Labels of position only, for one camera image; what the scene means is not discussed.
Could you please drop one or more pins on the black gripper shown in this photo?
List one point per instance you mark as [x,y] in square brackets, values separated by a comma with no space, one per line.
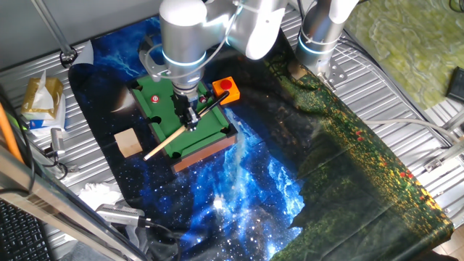
[182,103]

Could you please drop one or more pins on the wooden pool cue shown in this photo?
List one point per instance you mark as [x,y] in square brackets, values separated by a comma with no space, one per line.
[165,143]

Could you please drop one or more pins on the red striped pool ball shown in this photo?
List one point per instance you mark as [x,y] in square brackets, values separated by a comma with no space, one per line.
[155,98]

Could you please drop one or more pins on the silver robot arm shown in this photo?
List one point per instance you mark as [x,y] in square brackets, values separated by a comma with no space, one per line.
[181,29]

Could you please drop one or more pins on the mini green pool table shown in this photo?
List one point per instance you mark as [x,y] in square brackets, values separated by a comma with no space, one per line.
[203,134]

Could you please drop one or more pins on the orange box with red button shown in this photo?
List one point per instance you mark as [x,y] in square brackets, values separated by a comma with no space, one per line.
[226,92]

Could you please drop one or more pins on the wooden cube block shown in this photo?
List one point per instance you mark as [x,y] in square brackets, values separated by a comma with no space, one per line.
[128,143]

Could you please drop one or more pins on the galaxy and forest printed cloth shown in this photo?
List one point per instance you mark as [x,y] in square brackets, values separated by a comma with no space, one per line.
[235,199]

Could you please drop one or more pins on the crumpled white tissue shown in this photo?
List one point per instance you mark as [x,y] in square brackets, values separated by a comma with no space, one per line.
[99,194]

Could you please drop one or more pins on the yellow package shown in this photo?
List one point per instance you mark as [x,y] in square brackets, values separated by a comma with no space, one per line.
[58,116]

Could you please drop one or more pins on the gold tissue box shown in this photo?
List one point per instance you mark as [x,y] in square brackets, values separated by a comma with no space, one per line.
[40,98]

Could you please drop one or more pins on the thin metal pole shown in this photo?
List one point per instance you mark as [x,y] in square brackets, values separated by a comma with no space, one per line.
[52,27]

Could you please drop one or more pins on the orange stick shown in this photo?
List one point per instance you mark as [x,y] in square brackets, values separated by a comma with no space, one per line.
[7,134]

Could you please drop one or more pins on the black keyboard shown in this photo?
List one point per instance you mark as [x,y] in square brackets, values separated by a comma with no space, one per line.
[20,235]

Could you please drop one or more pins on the yellow green patterned mat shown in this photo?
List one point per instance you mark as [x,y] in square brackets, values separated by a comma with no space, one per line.
[406,43]

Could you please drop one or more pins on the black flat device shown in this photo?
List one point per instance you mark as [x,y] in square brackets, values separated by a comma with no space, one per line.
[457,85]

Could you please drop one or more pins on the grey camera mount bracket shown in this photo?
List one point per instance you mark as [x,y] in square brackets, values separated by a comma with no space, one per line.
[148,63]

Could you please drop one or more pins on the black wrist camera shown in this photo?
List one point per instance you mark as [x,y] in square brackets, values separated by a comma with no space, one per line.
[146,43]

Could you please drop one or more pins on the silver camera on small stand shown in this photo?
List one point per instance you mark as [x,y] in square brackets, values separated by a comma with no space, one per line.
[57,139]

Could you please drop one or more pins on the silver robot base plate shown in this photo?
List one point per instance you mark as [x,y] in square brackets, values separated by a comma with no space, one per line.
[335,74]

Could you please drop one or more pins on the foreground metal frame bar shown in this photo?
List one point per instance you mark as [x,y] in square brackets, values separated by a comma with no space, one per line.
[54,203]

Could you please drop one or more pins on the aluminium frame bar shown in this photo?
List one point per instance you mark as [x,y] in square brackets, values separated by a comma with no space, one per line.
[453,152]

